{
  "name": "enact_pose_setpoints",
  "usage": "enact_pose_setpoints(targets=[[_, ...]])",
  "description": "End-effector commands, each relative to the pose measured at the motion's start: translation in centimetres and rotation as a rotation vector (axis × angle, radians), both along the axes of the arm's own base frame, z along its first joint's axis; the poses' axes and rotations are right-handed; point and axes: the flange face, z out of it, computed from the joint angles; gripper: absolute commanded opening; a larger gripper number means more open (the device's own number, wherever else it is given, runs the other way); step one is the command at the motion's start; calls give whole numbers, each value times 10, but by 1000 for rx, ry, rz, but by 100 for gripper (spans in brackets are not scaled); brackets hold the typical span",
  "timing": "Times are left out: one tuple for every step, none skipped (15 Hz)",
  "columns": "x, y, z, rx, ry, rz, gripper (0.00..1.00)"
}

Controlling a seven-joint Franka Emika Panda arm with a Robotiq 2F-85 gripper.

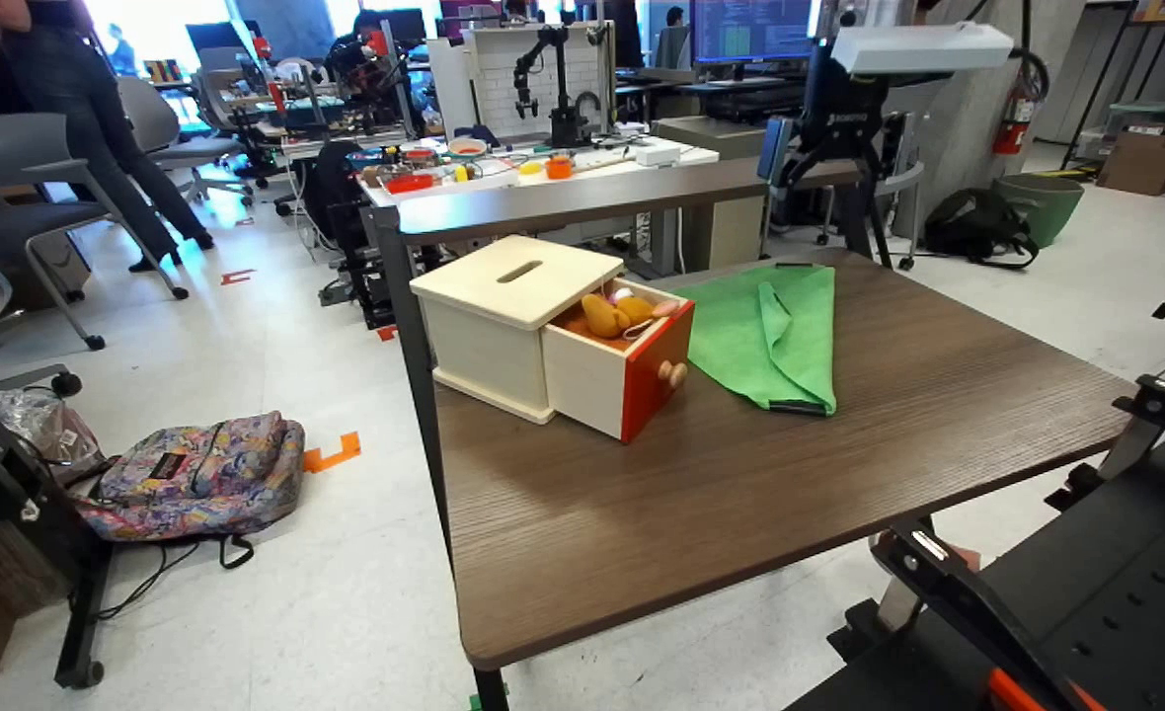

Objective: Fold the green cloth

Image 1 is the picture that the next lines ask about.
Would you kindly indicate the orange plastic bracket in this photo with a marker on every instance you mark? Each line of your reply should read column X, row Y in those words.
column 328, row 456

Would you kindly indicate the red shallow dish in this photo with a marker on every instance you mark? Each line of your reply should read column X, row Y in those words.
column 410, row 182

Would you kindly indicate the black equipment cart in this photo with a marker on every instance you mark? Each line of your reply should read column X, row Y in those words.
column 1106, row 594

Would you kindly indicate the green cloth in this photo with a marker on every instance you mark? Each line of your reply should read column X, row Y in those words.
column 763, row 337

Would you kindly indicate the clear plastic bag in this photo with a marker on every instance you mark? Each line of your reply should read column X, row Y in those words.
column 48, row 428

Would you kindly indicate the black backpack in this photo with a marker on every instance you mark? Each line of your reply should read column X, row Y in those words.
column 977, row 221

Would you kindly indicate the orange cup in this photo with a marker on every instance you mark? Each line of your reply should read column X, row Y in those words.
column 558, row 167

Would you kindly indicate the white panel board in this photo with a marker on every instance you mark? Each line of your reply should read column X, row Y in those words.
column 487, row 79

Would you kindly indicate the black metal stand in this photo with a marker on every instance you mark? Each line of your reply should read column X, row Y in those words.
column 79, row 618

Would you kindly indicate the colourful patterned backpack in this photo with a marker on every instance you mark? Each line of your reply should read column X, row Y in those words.
column 199, row 477

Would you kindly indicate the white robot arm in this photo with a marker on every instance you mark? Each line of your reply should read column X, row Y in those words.
column 920, row 50

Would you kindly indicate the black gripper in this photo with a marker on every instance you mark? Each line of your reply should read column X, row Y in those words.
column 851, row 111

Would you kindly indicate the dark wood side table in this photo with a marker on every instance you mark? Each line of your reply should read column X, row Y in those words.
column 607, row 195

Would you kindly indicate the cream wooden slot box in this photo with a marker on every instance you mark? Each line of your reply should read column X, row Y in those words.
column 487, row 319

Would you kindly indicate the yellow toy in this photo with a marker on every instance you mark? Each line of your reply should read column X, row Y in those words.
column 603, row 319

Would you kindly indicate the beige cabinet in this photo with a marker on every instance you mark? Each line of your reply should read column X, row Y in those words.
column 724, row 229

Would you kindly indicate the computer monitor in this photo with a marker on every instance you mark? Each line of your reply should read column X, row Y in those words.
column 753, row 30

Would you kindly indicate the drawer with orange front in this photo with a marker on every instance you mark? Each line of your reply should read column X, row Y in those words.
column 595, row 383

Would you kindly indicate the white tray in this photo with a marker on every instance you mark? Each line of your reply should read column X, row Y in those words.
column 632, row 154

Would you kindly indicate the cardboard box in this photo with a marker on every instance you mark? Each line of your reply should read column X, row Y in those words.
column 1142, row 160

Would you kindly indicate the red fire extinguisher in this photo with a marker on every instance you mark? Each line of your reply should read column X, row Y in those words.
column 1018, row 123

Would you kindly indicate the grey office chair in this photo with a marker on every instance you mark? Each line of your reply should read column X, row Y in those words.
column 913, row 171

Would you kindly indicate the grey metal-legged chair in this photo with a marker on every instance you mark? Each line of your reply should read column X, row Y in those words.
column 0, row 160

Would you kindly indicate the green bag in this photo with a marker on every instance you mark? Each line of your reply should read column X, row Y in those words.
column 1052, row 204

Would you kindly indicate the standing person in jeans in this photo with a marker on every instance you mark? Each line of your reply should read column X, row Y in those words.
column 79, row 92

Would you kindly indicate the small black robot arm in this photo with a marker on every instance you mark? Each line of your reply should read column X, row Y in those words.
column 562, row 120

